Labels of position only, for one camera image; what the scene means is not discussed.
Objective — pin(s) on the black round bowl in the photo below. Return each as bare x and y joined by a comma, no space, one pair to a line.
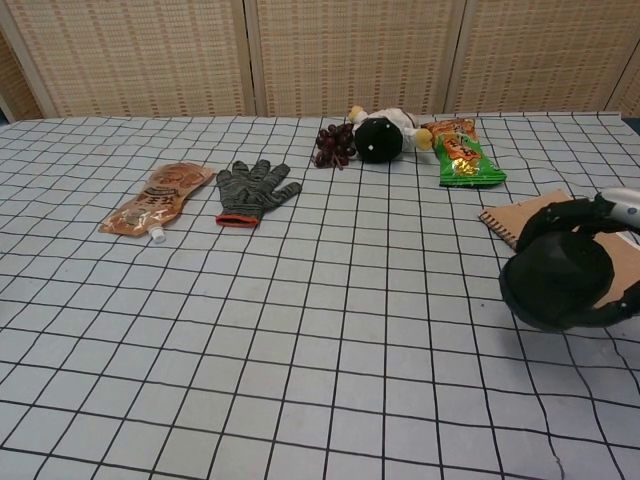
555,280

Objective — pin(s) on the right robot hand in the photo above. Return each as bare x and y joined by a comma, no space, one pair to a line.
560,215

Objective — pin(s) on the brown spiral notebook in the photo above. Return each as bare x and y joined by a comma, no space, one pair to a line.
505,215

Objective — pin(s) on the checked light blue tablecloth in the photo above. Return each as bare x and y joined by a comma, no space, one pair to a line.
300,325

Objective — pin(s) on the green snack bag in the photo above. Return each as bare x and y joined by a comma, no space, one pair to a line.
462,160

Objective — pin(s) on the orange spout pouch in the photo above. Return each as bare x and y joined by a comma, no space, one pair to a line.
155,200

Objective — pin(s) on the purple grape bunch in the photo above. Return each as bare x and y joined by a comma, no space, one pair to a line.
332,142

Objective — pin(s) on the bamboo folding screen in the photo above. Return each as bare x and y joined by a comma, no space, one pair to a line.
350,55

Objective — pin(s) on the grey knit work glove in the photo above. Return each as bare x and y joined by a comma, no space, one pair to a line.
247,192

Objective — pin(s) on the black and white plush toy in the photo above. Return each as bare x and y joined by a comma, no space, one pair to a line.
378,140

